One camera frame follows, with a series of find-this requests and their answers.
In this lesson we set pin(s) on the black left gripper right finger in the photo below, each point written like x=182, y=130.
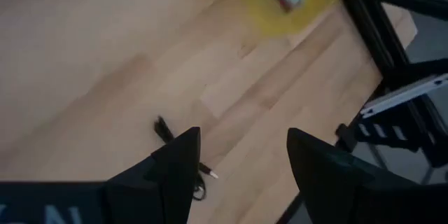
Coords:
x=336, y=189

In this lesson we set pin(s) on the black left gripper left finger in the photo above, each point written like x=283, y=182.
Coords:
x=168, y=182

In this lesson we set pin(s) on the yellow translucent plastic bin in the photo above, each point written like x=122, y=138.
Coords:
x=259, y=10

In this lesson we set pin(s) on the black bracket with white marks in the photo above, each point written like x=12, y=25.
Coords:
x=385, y=136

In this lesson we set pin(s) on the white flat bracket plate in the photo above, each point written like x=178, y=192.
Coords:
x=402, y=94

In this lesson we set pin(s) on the black aluminium table frame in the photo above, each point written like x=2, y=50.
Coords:
x=371, y=31

